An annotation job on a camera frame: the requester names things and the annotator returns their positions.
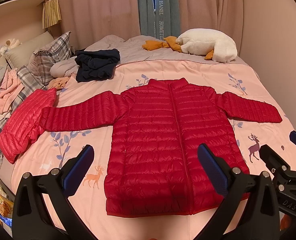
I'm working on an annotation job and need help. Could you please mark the dark red down jacket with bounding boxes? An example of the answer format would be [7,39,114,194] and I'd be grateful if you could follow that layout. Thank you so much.
[39,79,282,218]

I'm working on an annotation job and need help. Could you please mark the grey plaid pillow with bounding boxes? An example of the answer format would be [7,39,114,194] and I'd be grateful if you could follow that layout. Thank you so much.
[0,32,71,166]

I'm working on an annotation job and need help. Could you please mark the pink curtain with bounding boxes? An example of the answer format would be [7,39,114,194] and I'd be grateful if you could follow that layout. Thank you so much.
[59,0,243,49]

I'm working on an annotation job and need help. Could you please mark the pink printed duvet cover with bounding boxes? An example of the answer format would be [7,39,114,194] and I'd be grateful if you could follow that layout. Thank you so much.
[10,60,296,239]

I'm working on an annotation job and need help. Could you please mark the pink clothes pile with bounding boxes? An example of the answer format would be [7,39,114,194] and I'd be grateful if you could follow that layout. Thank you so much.
[0,69,24,114]

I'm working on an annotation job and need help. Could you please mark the beige tassel hanging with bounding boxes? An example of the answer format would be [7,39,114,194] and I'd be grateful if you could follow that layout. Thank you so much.
[42,0,62,29]

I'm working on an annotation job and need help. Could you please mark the white plush goose toy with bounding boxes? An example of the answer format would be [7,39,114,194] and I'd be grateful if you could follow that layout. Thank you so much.
[142,28,237,63]

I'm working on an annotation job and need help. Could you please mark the snack packages on floor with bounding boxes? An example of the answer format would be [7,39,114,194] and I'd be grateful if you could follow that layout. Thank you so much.
[0,187,14,228]

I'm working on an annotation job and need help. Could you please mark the orange small plush toy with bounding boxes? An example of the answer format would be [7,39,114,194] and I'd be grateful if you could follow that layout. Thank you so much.
[47,77,70,90]

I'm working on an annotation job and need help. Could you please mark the small plush toys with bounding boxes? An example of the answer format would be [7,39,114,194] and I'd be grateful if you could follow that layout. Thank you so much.
[0,38,22,57]

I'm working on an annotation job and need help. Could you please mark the navy blue garment pile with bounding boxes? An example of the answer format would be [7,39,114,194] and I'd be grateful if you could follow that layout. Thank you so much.
[75,49,120,83]

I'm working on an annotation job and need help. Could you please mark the grey blanket roll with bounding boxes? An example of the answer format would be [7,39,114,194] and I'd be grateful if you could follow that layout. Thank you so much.
[50,56,79,78]

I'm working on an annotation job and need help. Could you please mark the light red down jacket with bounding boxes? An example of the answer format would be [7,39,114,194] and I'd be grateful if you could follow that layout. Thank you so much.
[0,88,57,164]

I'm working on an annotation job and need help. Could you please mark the teal lettered curtain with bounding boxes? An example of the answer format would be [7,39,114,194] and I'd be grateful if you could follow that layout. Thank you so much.
[138,0,181,40]

